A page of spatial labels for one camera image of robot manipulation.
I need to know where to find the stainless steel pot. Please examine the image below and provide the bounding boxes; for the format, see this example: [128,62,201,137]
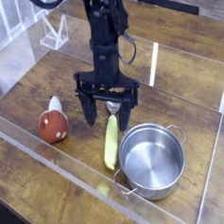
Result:
[113,124,187,200]

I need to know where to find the clear acrylic triangle bracket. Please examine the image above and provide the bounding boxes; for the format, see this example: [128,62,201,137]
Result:
[40,15,69,51]

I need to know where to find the red toy mushroom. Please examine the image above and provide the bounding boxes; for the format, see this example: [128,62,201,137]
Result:
[39,96,68,144]

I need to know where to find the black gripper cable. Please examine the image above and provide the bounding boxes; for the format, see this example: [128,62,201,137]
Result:
[115,30,139,67]

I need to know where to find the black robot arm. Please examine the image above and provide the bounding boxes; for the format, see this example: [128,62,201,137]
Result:
[75,0,140,131]

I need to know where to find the green handled metal spoon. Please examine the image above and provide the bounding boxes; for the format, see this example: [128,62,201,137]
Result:
[104,101,120,170]

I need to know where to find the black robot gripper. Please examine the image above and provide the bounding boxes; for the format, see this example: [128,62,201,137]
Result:
[75,43,140,131]

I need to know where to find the black bar on table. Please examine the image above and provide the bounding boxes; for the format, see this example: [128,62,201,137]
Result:
[137,0,199,15]

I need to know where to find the clear acrylic front barrier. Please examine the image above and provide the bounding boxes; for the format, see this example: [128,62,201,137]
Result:
[0,116,187,224]

